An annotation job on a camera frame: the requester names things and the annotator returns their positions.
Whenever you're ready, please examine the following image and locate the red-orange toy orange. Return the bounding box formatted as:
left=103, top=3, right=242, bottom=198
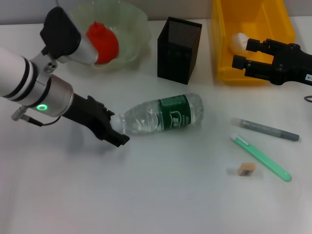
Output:
left=85, top=21, right=120, bottom=65

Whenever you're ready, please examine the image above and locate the clear green-label water bottle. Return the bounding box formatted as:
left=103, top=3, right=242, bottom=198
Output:
left=111, top=92, right=204, bottom=135

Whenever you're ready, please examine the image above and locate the pale green glass fruit bowl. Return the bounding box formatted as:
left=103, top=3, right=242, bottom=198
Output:
left=68, top=0, right=151, bottom=71

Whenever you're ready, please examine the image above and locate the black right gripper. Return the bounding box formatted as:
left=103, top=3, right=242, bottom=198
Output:
left=232, top=38, right=312, bottom=86

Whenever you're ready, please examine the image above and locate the black mesh pen holder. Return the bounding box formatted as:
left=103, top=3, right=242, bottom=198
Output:
left=157, top=16, right=203, bottom=85

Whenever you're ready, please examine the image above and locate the white paper ball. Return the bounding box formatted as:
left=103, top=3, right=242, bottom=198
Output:
left=229, top=32, right=249, bottom=53

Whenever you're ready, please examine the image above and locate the green pen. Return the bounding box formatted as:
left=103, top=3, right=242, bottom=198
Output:
left=229, top=133, right=293, bottom=182

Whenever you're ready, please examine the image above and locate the grey marker pen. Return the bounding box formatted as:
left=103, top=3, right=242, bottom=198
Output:
left=230, top=117, right=300, bottom=141

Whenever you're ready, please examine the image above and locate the yellow plastic bin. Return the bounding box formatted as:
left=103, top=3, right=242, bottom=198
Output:
left=211, top=0, right=297, bottom=86

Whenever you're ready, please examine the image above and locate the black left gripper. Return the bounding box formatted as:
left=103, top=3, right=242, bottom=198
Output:
left=62, top=93, right=131, bottom=148

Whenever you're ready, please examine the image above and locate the small wooden pencil sharpener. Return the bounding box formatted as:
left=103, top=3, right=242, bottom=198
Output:
left=237, top=162, right=256, bottom=176

